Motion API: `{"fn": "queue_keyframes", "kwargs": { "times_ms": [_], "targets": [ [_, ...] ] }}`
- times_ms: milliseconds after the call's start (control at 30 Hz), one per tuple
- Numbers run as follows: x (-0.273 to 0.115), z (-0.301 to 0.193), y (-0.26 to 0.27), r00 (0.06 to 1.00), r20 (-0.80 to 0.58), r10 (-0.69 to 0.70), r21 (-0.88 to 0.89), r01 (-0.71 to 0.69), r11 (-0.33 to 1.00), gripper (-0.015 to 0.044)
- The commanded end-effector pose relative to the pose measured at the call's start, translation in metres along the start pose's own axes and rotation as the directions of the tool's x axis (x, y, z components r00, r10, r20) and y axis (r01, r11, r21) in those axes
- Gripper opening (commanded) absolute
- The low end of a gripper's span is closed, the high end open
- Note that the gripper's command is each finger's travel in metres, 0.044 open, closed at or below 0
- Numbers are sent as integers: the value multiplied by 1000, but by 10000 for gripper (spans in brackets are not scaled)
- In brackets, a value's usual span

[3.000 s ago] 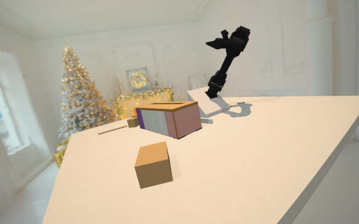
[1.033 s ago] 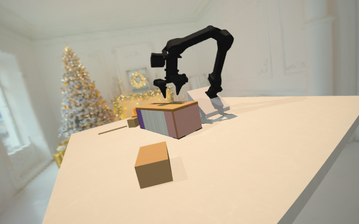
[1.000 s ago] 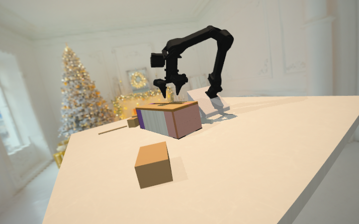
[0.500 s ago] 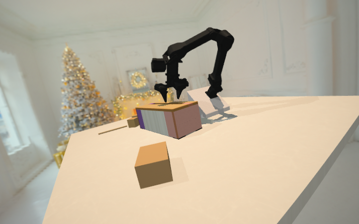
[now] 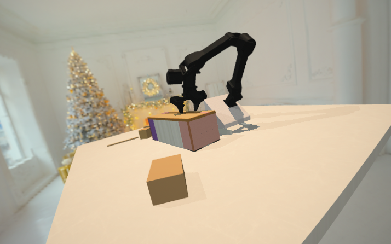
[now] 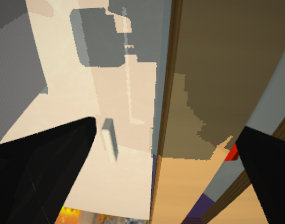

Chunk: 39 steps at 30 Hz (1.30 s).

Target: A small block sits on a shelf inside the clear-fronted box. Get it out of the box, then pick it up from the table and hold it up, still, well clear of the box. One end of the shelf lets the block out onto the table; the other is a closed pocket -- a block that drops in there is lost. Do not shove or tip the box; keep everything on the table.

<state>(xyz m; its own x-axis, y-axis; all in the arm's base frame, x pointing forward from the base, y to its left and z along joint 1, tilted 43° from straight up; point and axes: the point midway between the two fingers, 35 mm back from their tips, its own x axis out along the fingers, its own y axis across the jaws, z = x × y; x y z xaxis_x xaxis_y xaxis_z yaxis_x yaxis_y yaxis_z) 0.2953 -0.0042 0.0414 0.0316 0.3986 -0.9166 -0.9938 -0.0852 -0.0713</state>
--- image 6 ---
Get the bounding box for dark red block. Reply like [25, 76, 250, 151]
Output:
[223, 145, 239, 161]

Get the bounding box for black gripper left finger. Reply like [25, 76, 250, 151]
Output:
[0, 116, 97, 224]

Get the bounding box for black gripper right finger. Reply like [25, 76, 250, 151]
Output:
[235, 127, 285, 224]

